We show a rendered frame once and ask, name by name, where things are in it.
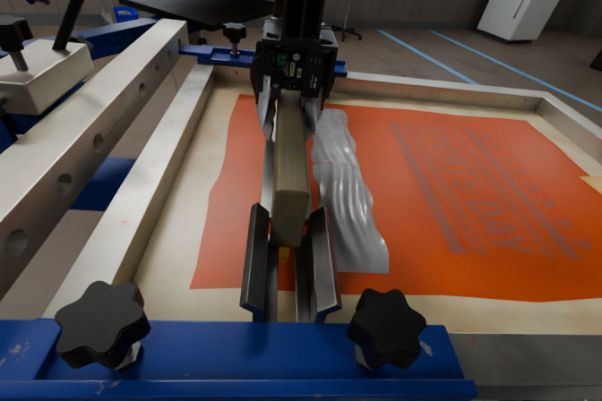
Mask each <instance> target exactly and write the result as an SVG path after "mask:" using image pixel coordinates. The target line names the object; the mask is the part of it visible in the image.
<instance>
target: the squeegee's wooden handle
mask: <svg viewBox="0 0 602 401"><path fill-rule="evenodd" d="M309 198H310V193H309V182H308V172H307V161H306V151H305V130H304V119H303V108H302V99H301V90H300V91H295V90H285V89H282V91H281V93H280V97H279V98H278V99H277V113H276V132H275V150H274V168H273V186H272V205H271V236H270V245H271V246H288V247H299V246H300V245H301V240H302V235H303V231H304V226H305V217H306V212H307V208H308V202H309Z"/></svg>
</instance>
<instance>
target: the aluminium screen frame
mask: <svg viewBox="0 0 602 401"><path fill-rule="evenodd" d="M250 68H251V67H243V66H234V65H224V64H207V63H198V62H197V61H196V63H195V65H194V66H193V69H192V70H191V71H190V73H189V74H188V76H187V78H186V79H185V81H184V83H183V85H182V86H181V88H180V90H179V91H178V92H177V94H176V96H175V98H174V99H173V101H172V102H171V104H170V106H169V107H168V110H167V111H166V113H165V114H164V115H163V117H162V119H161V120H160V122H159V124H158V126H157V127H156V129H155V131H154V132H153V134H152V135H151V137H150V139H149V140H148V142H147V143H146V145H145V147H144V148H143V150H142V152H141V154H140V156H139V157H138V158H137V160H136V161H135V163H134V164H133V167H132V168H131V170H130V172H129V173H128V175H127V177H126V178H125V180H124V181H123V183H122V184H121V186H120V188H119V189H118V191H117V193H116V195H115V197H114V198H113V200H112V201H111V202H110V204H109V205H108V207H107V209H106V211H105V213H104V214H103V216H102V218H101V219H100V221H99V222H98V224H97V225H96V227H95V229H94V230H93V232H92V234H91V235H90V238H89V239H88V241H87V242H86V244H85V245H84V246H83V248H82V250H81V252H80V254H79V255H78V257H77V259H76V260H75V262H74V263H73V265H72V266H71V268H70V270H69V271H68V273H67V275H66V276H65V278H64V280H63V282H62V283H61V285H60V286H59V287H58V289H57V291H56V293H55V295H54V296H53V298H52V300H51V301H50V303H49V304H48V306H47V308H46V309H45V311H44V312H43V314H42V316H41V317H40V318H50V319H54V318H55V315H56V312H57V311H59V310H60V309H61V308H62V307H65V306H66V305H67V304H70V303H73V302H75V301H78V299H80V298H81V297H82V295H83V293H84V292H85V290H86V289H87V287H88V286H89V285H90V284H91V283H92V282H95V281H97V280H98V281H100V280H102V281H104V282H107V283H108V284H110V285H112V286H117V285H120V284H123V283H125V282H129V281H131V282H133V278H134V276H135V273H136V271H137V269H138V267H139V265H140V262H141V260H142V256H143V254H144V252H145V250H146V248H147V245H148V243H149V240H150V238H151V235H152V233H153V230H154V228H155V226H156V224H157V222H158V220H159V216H160V213H161V211H162V210H163V207H164V205H165V202H166V200H167V198H168V195H169V193H170V190H171V188H172V185H173V183H174V181H175V179H176V175H177V173H178V171H179V168H180V166H181V165H182V162H183V160H184V157H185V154H186V152H187V150H188V147H189V145H190V143H191V140H192V138H193V136H194V133H195V130H196V128H197V126H198V123H199V122H200V119H201V117H202V113H203V111H204V108H205V107H206V105H207V102H208V100H209V98H210V95H211V92H212V90H213V88H214V85H215V83H216V81H220V82H230V83H240V84H249V85H252V83H251V80H250ZM331 92H334V93H343V94H353V95H362V96H372V97H381V98H399V99H409V100H418V101H428V102H438V103H447V104H457V105H466V106H476V107H494V108H503V109H513V110H523V111H532V112H535V113H536V114H538V115H539V116H540V117H542V118H543V119H544V120H545V121H547V122H548V123H549V124H551V125H552V126H553V127H554V128H555V129H556V130H557V131H558V132H560V133H561V134H562V135H564V136H565V137H566V138H568V139H569V140H570V141H572V142H573V143H574V144H575V145H577V146H578V147H579V148H580V149H582V150H583V151H584V152H586V153H587V154H588V155H589V156H591V157H592V158H593V159H595V160H596V161H597V162H598V163H599V164H600V165H601V166H602V128H600V127H599V126H597V125H596V124H594V123H592V122H591V121H590V120H589V119H587V118H586V117H584V116H583V115H581V114H580V113H578V112H577V111H575V110H574V109H572V108H571V107H569V106H567V105H566V104H564V103H563V102H562V101H561V100H560V99H558V98H556V97H555V96H553V95H552V94H550V93H549V92H546V91H537V90H521V89H512V88H503V87H494V86H486V85H477V84H467V83H458V82H450V81H433V80H424V79H416V78H407V77H398V76H389V75H381V74H371V73H354V72H348V75H347V77H340V76H335V81H334V84H333V87H332V89H331ZM447 333H448V335H449V338H450V340H451V344H452V346H453V349H454V351H455V354H456V356H457V358H458V361H459V363H460V367H461V369H462V372H463V374H464V377H465V379H471V380H474V382H475V384H476V387H477V391H478V396H477V397H475V398H473V399H472V400H560V399H602V335H584V334H522V333H460V332H447Z"/></svg>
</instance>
